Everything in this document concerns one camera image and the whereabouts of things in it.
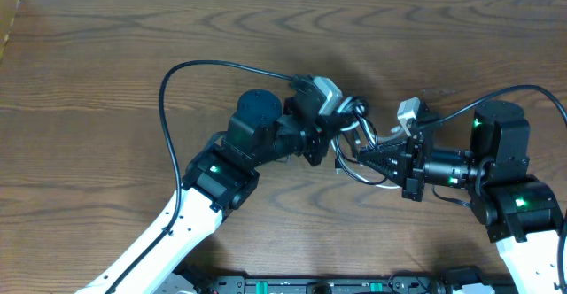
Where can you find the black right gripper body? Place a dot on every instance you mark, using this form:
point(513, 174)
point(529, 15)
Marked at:
point(414, 185)

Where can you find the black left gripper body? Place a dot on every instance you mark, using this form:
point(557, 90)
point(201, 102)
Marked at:
point(317, 141)

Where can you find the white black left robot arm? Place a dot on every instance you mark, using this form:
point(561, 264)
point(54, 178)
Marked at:
point(221, 177)

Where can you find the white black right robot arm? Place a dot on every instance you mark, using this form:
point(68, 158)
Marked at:
point(520, 213)

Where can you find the wooden side panel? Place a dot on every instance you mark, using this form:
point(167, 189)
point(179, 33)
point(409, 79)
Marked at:
point(8, 10)

